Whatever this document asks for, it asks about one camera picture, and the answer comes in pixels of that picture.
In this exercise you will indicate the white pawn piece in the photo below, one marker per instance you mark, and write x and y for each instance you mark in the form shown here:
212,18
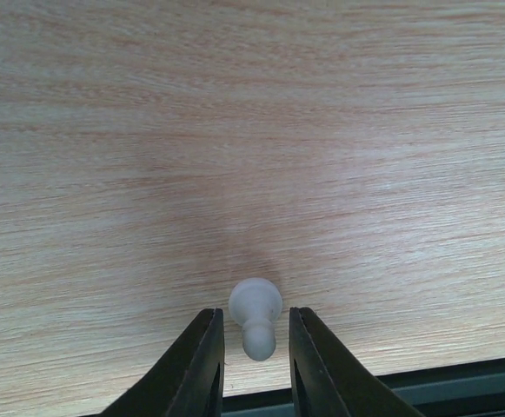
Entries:
255,304

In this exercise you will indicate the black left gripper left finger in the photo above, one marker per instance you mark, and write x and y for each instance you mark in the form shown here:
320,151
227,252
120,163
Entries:
188,378

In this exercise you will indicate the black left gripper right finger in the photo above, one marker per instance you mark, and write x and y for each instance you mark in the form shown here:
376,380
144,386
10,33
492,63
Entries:
328,380

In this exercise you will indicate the black front frame rail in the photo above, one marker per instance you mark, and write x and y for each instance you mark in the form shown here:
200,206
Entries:
473,389

